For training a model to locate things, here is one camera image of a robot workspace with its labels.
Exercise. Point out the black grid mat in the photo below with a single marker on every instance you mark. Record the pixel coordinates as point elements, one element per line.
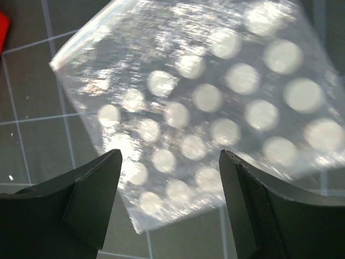
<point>43,136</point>

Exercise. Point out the polka dot zip bag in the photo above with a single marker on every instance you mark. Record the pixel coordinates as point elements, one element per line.
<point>173,83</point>

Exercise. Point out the red plastic tray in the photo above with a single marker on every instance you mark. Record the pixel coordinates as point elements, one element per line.
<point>4,27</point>

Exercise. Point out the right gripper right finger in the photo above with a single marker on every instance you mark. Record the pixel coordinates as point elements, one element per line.
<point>271,218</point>

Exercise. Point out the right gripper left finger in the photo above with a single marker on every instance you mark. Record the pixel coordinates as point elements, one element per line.
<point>64,217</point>

